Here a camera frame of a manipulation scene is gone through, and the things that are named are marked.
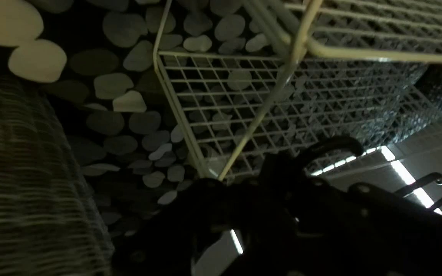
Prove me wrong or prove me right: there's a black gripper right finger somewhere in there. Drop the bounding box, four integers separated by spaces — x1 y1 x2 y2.
280 183 442 276

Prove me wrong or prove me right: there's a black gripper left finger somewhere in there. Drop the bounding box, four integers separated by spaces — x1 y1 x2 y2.
111 177 263 276

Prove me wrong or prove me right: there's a white wire basket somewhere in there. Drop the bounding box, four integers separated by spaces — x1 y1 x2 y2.
151 0 442 185
240 0 442 67

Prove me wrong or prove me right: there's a woven wicker basket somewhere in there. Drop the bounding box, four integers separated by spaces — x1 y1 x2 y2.
0 67 116 276

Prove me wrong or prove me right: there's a black hanger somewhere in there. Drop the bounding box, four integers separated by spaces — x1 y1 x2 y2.
260 136 442 243

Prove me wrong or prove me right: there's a pebble pattern duvet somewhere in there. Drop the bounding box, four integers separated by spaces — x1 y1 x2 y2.
0 0 442 243

